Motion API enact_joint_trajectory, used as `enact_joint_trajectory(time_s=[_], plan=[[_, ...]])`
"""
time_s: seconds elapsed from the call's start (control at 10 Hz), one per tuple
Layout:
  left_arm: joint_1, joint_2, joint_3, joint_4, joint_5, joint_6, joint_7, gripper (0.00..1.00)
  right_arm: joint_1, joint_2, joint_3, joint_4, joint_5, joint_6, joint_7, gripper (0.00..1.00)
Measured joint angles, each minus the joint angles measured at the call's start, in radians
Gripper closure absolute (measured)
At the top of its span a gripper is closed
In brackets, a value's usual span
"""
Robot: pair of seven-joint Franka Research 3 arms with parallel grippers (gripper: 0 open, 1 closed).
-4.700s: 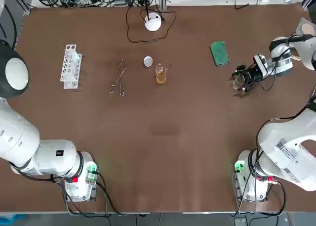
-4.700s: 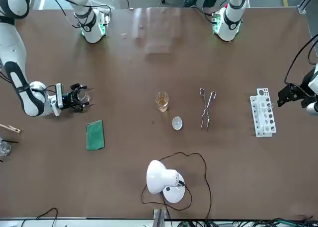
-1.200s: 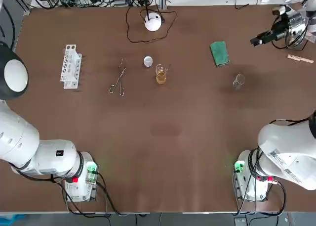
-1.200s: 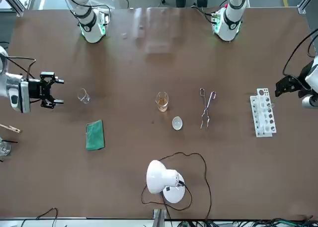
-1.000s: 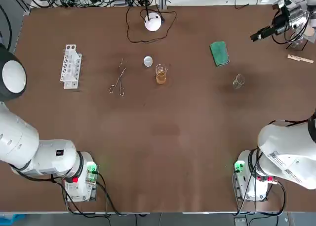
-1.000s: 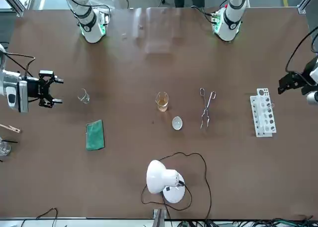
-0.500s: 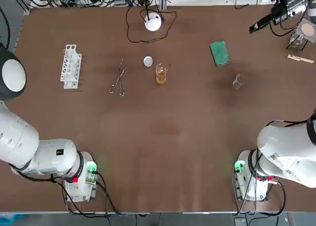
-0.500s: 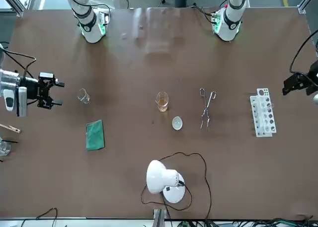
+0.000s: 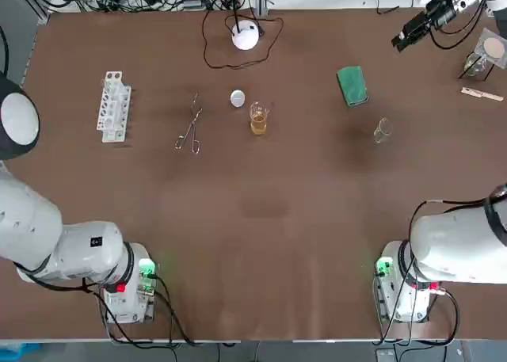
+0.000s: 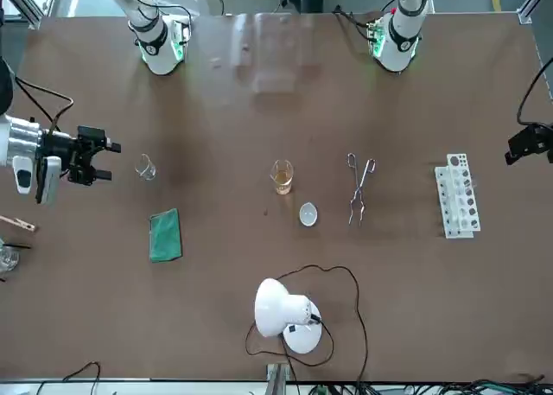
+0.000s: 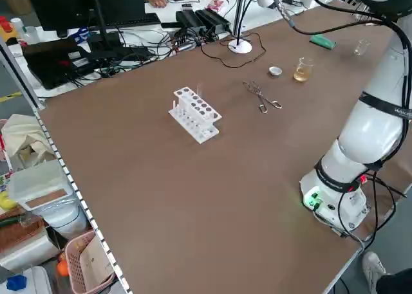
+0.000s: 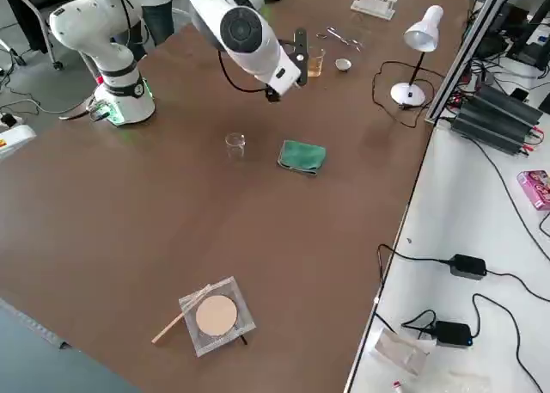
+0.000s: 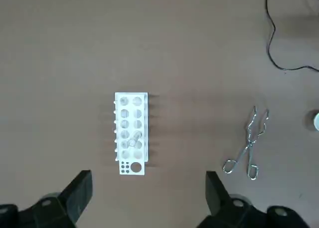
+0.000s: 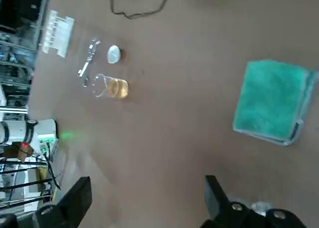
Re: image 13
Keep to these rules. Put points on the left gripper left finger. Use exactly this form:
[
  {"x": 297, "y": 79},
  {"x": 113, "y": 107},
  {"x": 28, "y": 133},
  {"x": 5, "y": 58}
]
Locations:
[{"x": 72, "y": 200}]

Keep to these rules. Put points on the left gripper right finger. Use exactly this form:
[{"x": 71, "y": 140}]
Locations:
[{"x": 219, "y": 200}]

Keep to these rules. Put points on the clear glass test tube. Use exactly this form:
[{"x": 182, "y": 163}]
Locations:
[{"x": 134, "y": 139}]

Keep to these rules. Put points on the metal crucible tongs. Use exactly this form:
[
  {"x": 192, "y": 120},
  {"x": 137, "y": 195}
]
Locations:
[{"x": 249, "y": 143}]

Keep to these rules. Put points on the white test tube rack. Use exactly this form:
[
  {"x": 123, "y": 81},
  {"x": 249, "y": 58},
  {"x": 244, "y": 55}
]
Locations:
[{"x": 130, "y": 133}]

